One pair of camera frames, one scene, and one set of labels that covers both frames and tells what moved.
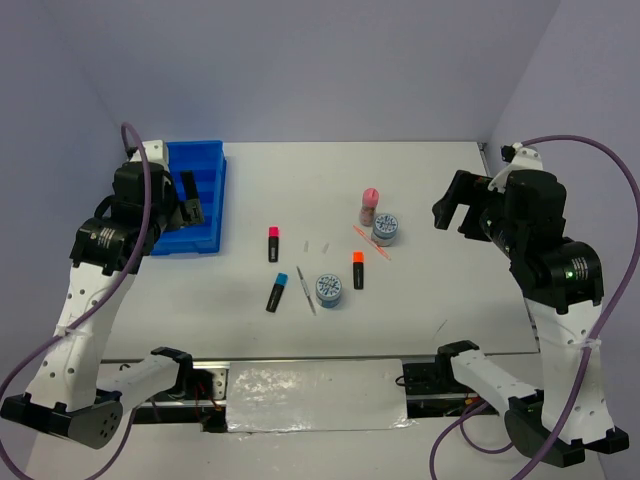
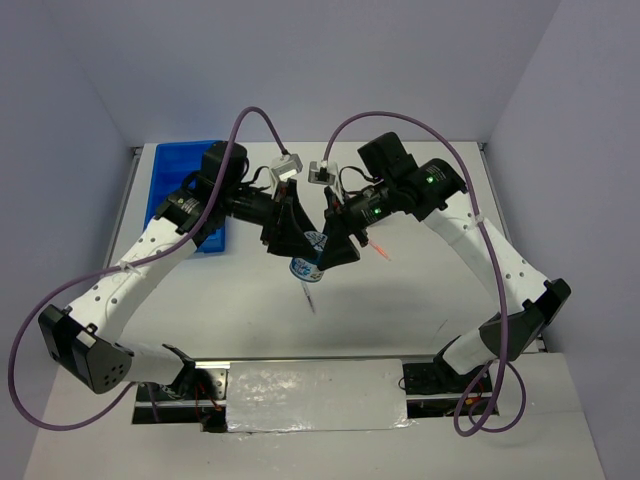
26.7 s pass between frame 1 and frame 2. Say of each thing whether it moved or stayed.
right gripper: moved
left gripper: moved
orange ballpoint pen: stayed
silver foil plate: stayed
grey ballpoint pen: stayed
